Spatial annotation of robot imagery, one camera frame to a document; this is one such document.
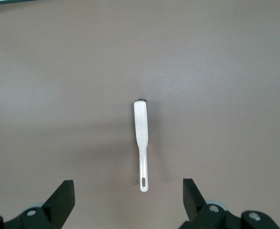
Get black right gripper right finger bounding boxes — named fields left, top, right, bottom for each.
left=180, top=178, right=280, bottom=229

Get beige hand brush black bristles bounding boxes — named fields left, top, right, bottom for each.
left=133, top=98, right=149, bottom=193

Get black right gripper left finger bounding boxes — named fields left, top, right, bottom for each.
left=0, top=180, right=76, bottom=229

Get brown table mat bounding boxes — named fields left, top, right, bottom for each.
left=0, top=2, right=280, bottom=229

